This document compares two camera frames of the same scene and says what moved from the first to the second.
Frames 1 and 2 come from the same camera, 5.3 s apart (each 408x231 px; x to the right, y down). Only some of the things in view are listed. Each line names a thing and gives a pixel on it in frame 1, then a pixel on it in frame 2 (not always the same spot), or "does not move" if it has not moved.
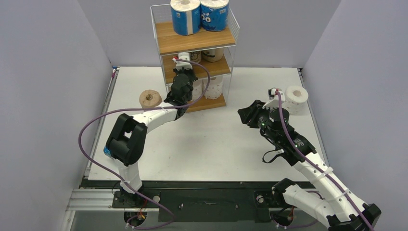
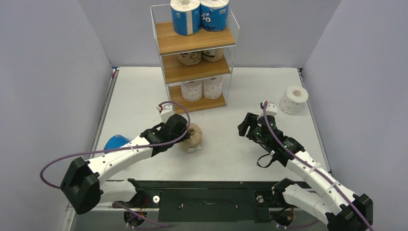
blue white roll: (214, 14) does not move
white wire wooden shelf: (210, 54) does not move
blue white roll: (186, 16) does not move
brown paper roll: (213, 55) does not move
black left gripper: (190, 71) → (182, 134)
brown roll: (149, 98) → (194, 143)
